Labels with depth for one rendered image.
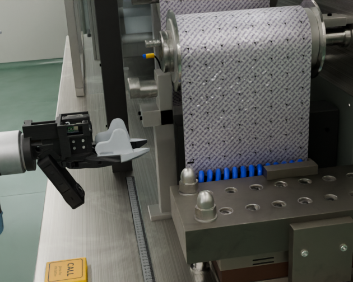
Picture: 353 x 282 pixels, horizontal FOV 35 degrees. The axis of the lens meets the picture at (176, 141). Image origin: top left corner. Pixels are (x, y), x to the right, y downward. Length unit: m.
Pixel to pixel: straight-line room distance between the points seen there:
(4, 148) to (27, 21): 5.66
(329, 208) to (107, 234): 0.44
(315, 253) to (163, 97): 0.40
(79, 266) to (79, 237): 0.14
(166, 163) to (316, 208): 0.33
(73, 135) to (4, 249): 2.02
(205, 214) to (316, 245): 0.18
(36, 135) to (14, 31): 5.68
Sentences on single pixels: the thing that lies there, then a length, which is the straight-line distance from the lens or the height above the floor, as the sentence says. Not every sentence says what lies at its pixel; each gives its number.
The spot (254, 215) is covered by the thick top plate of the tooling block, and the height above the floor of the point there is 1.03.
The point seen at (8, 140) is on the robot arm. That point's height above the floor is 1.14.
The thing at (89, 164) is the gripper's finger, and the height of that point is 1.09.
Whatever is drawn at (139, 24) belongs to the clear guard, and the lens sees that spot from 1.99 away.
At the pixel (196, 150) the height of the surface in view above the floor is 1.08.
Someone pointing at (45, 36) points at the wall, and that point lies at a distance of 6.61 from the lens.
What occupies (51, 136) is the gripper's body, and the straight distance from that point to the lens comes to 0.97.
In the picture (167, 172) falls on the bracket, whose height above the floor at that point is 1.00.
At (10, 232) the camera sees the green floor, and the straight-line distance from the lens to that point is 3.07.
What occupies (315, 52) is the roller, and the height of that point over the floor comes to 1.24.
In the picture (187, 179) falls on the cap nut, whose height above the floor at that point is 1.06.
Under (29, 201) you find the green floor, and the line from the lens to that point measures 3.36.
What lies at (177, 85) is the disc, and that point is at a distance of 0.98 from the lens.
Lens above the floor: 1.47
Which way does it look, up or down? 22 degrees down
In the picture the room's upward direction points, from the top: 3 degrees counter-clockwise
